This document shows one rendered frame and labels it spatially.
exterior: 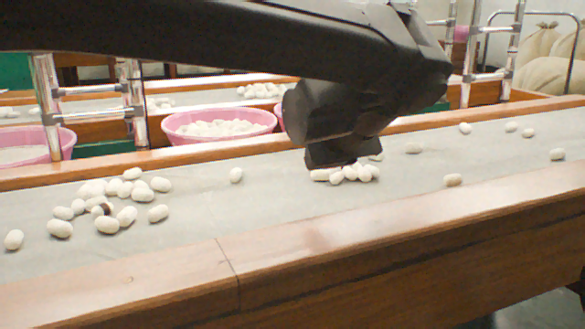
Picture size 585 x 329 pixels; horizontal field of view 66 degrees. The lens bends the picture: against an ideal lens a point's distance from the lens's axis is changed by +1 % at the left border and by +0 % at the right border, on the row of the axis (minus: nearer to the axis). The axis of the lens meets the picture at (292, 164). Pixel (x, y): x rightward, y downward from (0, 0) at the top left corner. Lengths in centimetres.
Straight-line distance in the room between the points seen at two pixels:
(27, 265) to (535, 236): 70
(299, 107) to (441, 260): 32
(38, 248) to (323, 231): 37
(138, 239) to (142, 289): 15
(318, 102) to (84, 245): 38
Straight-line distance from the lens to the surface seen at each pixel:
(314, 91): 42
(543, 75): 372
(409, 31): 43
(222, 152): 88
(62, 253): 65
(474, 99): 169
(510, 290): 80
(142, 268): 53
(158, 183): 76
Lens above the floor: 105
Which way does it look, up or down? 21 degrees down
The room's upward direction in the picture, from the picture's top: straight up
